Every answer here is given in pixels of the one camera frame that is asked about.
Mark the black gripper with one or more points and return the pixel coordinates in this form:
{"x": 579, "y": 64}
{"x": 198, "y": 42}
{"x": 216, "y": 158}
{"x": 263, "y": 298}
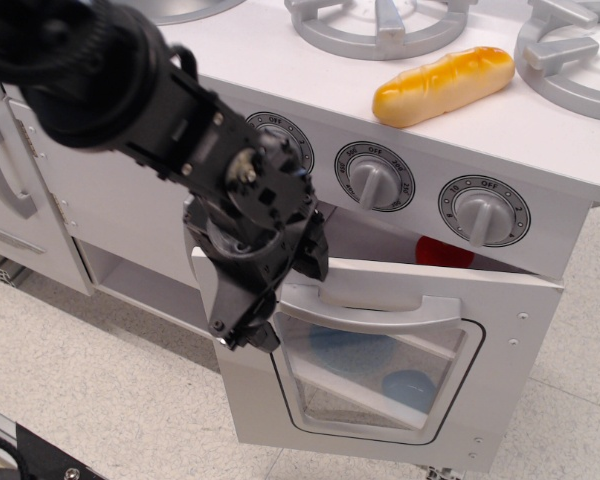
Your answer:
{"x": 249, "y": 276}

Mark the grey oven door handle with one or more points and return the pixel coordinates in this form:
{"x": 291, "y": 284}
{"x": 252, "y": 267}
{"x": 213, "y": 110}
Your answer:
{"x": 303, "y": 302}

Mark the white oven door with window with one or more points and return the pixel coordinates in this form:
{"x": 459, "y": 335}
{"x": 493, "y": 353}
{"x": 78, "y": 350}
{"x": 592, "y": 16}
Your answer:
{"x": 289, "y": 399}

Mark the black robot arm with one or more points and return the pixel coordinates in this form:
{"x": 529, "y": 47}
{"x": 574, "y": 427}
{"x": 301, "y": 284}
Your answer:
{"x": 100, "y": 76}

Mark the grey left oven knob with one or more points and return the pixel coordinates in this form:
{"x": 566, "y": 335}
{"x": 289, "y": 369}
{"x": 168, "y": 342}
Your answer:
{"x": 282, "y": 127}

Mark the grey oven knob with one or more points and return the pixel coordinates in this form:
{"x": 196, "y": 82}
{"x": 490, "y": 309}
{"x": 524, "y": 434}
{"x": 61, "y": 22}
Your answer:
{"x": 282, "y": 127}
{"x": 484, "y": 211}
{"x": 374, "y": 176}

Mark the grey middle oven knob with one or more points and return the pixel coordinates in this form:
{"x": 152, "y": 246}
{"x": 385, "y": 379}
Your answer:
{"x": 374, "y": 176}

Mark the grey right oven knob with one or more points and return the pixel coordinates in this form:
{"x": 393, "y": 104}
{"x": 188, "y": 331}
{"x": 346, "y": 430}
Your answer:
{"x": 484, "y": 211}

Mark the blue toy plate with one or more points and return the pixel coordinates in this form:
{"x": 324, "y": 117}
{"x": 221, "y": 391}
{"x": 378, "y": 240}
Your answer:
{"x": 349, "y": 353}

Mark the red toy pepper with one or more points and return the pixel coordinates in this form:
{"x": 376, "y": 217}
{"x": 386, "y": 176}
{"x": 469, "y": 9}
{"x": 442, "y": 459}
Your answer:
{"x": 432, "y": 252}

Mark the blue toy bowl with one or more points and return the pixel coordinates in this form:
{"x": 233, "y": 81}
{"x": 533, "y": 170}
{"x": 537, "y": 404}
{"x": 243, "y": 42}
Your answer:
{"x": 412, "y": 388}

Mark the white cabinet door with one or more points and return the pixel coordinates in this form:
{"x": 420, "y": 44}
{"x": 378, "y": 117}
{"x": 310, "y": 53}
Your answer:
{"x": 114, "y": 204}

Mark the white toy kitchen unit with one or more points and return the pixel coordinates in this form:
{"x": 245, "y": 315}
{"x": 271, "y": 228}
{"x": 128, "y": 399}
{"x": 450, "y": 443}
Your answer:
{"x": 252, "y": 57}

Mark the grey middle stove burner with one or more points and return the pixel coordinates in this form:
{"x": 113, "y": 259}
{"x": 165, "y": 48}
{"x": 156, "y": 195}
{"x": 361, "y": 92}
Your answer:
{"x": 390, "y": 41}

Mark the grey stove burner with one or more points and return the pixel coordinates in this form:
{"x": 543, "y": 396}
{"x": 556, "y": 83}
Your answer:
{"x": 557, "y": 54}
{"x": 390, "y": 41}

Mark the yellow toy bread loaf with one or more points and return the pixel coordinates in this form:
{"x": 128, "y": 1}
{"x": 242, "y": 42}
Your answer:
{"x": 452, "y": 82}

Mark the white left fridge door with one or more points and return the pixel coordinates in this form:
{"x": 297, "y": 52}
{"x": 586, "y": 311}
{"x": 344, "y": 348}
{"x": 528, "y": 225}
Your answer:
{"x": 32, "y": 233}

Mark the grey right stove burner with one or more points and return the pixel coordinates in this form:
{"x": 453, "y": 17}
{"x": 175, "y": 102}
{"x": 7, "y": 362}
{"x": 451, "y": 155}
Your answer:
{"x": 557, "y": 54}

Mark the aluminium frame rail right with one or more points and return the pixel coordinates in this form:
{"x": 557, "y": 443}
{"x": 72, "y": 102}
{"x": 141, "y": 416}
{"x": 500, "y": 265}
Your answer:
{"x": 443, "y": 473}

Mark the aluminium frame rail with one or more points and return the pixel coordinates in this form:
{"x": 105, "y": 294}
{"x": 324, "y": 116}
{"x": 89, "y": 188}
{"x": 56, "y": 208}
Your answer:
{"x": 443, "y": 473}
{"x": 12, "y": 273}

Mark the aluminium frame rail left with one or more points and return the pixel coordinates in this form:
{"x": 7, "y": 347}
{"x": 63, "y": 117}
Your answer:
{"x": 12, "y": 273}

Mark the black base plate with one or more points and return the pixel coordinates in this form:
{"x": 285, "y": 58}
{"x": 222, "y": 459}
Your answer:
{"x": 46, "y": 461}

